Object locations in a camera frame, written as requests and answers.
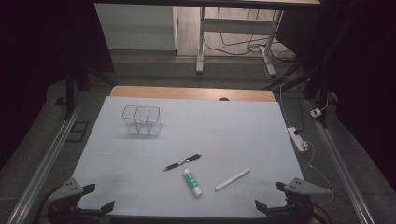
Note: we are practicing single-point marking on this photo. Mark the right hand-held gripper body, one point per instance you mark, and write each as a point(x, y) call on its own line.
point(303, 187)

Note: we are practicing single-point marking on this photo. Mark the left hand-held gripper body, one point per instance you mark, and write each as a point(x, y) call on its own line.
point(67, 188)

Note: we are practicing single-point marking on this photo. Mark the clear acrylic pen holder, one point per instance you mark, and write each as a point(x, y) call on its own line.
point(146, 124)

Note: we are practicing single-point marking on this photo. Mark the black pen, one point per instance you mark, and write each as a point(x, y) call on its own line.
point(182, 162)

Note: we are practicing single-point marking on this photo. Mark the white cylindrical stick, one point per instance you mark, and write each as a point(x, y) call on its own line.
point(232, 179)

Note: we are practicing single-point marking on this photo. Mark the white power strip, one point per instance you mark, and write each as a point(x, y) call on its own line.
point(295, 138)

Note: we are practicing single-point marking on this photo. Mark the white table mat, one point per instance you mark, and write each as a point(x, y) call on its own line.
point(233, 133)

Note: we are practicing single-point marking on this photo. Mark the white green glue stick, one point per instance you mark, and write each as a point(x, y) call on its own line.
point(191, 182)

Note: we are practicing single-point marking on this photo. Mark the small white adapter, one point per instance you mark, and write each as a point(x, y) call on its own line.
point(315, 112)

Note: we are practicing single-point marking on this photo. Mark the black metal stand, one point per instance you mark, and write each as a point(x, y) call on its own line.
point(323, 90)
point(69, 93)

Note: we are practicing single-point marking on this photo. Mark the wooden table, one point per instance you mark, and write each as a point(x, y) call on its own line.
point(186, 92)

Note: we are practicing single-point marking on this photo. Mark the black curtain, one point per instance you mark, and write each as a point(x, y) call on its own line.
point(358, 46)
point(37, 46)

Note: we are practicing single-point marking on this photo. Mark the white standing desk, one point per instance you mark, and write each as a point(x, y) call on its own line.
point(233, 25)

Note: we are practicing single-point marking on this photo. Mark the aluminium rail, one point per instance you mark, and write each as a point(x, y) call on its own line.
point(46, 165)
point(342, 174)

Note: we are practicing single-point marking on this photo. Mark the black floor frame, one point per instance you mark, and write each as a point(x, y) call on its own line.
point(72, 139)

